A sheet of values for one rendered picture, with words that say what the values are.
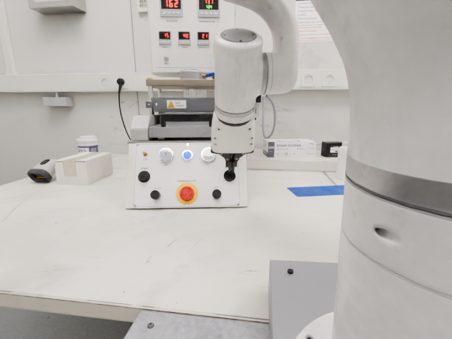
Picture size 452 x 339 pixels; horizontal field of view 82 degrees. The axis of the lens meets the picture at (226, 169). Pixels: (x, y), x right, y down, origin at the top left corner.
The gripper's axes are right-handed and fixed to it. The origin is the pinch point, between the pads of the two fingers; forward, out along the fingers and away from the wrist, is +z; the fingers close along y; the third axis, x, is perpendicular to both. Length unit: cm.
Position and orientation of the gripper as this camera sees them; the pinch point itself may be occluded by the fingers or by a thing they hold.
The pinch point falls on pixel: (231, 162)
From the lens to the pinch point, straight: 67.7
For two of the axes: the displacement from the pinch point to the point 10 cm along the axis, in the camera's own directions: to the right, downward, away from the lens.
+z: -0.3, 6.6, 7.5
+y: -10.0, 0.1, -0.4
